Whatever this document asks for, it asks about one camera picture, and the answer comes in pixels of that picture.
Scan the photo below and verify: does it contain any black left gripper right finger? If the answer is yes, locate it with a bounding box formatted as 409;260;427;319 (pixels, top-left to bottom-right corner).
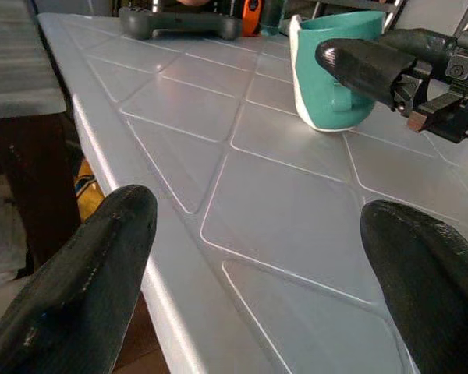
360;199;468;374

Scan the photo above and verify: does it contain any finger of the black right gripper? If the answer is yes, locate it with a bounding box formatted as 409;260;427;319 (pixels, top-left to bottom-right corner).
314;37;417;110
378;27;458;65

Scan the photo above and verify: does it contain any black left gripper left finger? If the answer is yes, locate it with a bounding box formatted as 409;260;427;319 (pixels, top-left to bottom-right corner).
0;184;158;374

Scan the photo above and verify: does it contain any teal ceramic mug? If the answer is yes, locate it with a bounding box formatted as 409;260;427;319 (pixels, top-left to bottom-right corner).
288;10;387;133

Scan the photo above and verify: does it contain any white cloth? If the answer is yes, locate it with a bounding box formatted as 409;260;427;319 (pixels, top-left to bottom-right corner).
0;196;29;291

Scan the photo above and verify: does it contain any yellow patterned bag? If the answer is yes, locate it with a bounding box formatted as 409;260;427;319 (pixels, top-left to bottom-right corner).
73;158;105;225

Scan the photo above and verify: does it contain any teal drinking glass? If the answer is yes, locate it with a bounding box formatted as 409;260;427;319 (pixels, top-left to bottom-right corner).
259;0;289;37

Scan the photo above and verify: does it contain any orange and black tool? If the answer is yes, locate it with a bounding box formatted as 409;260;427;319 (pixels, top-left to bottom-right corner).
241;0;264;38

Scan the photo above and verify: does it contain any dark wooden furniture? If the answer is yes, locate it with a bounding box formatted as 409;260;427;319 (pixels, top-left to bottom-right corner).
0;112;85;278

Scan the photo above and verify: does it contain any grey game controller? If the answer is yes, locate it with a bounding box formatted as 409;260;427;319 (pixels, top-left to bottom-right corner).
118;6;243;41

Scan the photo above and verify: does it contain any grey white bench top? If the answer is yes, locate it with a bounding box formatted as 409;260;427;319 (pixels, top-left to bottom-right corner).
0;0;68;119

